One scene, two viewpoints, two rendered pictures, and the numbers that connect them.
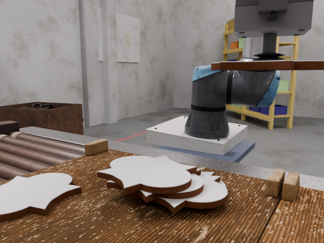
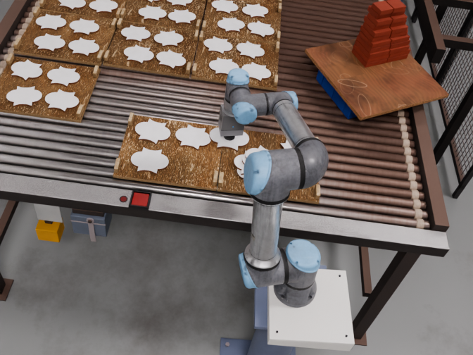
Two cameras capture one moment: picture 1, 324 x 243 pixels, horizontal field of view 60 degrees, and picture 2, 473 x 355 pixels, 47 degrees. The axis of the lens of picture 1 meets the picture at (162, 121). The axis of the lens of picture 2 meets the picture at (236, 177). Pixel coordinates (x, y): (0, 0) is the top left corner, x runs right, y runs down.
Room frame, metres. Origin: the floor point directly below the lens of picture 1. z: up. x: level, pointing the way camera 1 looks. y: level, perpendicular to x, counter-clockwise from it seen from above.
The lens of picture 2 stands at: (1.56, -0.94, 2.59)
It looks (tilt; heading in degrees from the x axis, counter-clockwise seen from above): 50 degrees down; 144
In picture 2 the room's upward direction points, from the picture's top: 10 degrees clockwise
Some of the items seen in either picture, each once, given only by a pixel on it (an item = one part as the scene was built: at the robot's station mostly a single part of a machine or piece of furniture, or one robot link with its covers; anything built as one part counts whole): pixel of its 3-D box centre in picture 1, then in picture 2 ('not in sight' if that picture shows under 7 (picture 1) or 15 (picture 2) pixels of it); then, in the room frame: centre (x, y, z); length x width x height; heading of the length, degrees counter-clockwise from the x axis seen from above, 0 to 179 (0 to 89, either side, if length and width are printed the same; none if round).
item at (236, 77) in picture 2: not in sight; (236, 86); (0.37, -0.14, 1.38); 0.09 x 0.08 x 0.11; 163
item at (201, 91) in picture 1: (211, 84); (299, 262); (0.93, -0.16, 1.08); 0.13 x 0.12 x 0.14; 73
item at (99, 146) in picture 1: (97, 147); (317, 191); (0.63, 0.15, 0.95); 0.06 x 0.02 x 0.03; 147
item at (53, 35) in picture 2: not in sight; (67, 34); (-0.70, -0.44, 0.94); 0.41 x 0.35 x 0.04; 56
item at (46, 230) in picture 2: not in sight; (47, 217); (0.17, -0.82, 0.74); 0.09 x 0.08 x 0.24; 57
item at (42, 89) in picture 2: not in sight; (44, 85); (-0.37, -0.65, 0.94); 0.41 x 0.35 x 0.04; 57
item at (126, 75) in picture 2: not in sight; (207, 87); (-0.15, 0.04, 0.90); 1.95 x 0.05 x 0.05; 57
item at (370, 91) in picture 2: not in sight; (375, 72); (0.18, 0.77, 1.03); 0.50 x 0.50 x 0.02; 86
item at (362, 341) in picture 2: not in sight; (380, 295); (0.96, 0.43, 0.43); 0.12 x 0.12 x 0.85; 57
